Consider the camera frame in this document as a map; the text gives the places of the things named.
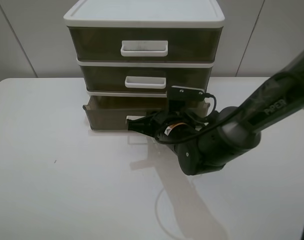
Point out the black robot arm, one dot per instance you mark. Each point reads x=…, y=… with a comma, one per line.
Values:
x=206, y=144

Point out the dark translucent drawer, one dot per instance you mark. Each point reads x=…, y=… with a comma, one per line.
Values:
x=195, y=45
x=139, y=79
x=112, y=112

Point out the black wrist camera with plate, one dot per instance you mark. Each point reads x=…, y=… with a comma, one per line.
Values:
x=179, y=97

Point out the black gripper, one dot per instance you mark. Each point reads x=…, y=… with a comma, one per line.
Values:
x=167, y=128

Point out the white plastic drawer cabinet frame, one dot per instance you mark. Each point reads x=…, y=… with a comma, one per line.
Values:
x=156, y=14

